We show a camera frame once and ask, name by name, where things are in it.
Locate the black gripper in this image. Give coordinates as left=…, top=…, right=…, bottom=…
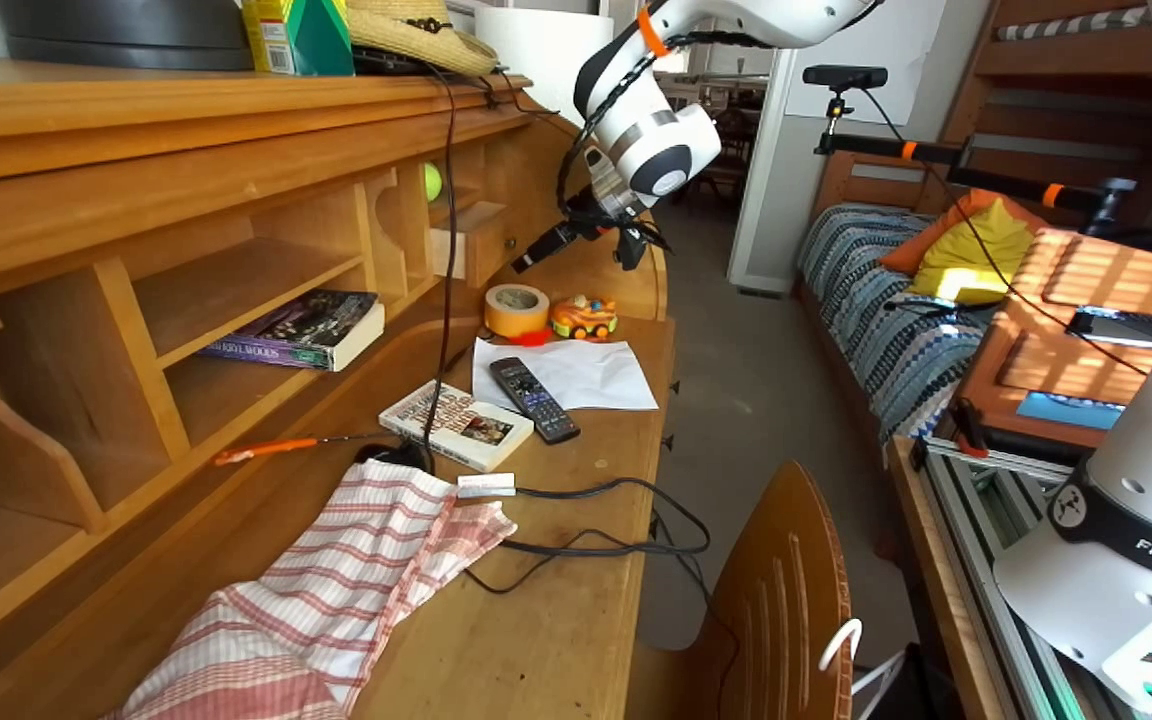
left=511, top=191, right=664, bottom=274

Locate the orange masking tape roll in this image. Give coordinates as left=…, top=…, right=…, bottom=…
left=486, top=284, right=549, bottom=340

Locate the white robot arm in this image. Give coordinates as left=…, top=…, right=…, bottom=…
left=511, top=0, right=883, bottom=274

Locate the orange toy truck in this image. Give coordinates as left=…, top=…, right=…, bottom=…
left=549, top=297, right=621, bottom=340

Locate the white paper sheet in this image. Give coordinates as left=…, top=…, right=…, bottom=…
left=474, top=340, right=656, bottom=414

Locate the green tennis ball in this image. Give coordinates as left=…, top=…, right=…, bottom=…
left=420, top=164, right=447, bottom=206

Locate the black remote control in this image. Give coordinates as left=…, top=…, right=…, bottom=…
left=487, top=358, right=581, bottom=443

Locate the small photo book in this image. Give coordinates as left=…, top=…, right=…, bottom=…
left=381, top=380, right=531, bottom=473

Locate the straw sun hat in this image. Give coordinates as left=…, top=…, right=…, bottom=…
left=343, top=0, right=495, bottom=75

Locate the striped bed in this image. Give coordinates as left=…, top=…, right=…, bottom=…
left=796, top=206, right=993, bottom=442

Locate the white power adapter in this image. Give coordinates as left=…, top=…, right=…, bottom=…
left=457, top=473, right=515, bottom=501

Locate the orange yellow pillow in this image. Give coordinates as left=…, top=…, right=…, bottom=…
left=881, top=187, right=1042, bottom=309

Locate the open yellow green box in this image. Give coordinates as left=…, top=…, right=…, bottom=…
left=240, top=0, right=354, bottom=75

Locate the wooden chair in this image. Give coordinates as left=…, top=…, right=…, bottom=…
left=623, top=465, right=856, bottom=720

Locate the wooden roll-top desk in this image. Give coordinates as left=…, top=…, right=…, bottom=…
left=0, top=58, right=681, bottom=720

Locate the red striped white cloth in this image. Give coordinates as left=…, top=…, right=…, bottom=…
left=116, top=461, right=515, bottom=720

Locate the black camera on stand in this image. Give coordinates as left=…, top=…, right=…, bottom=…
left=804, top=64, right=888, bottom=121

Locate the black cable on desk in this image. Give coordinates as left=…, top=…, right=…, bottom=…
left=413, top=73, right=715, bottom=605

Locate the orange handled tool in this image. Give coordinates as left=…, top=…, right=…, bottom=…
left=211, top=438, right=349, bottom=467

